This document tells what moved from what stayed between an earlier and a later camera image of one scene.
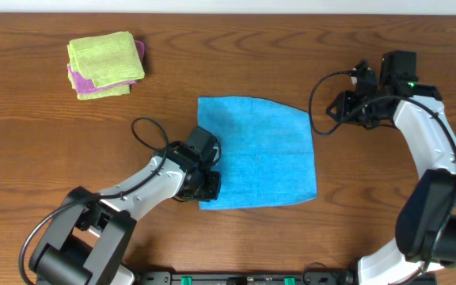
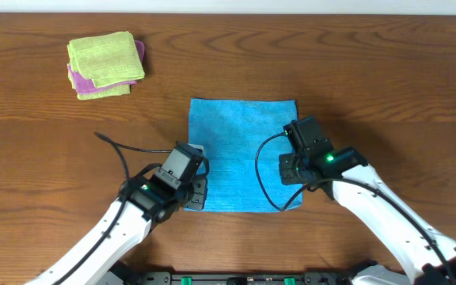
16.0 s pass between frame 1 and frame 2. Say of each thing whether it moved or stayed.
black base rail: stayed
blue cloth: moved
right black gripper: moved
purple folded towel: stayed
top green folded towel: stayed
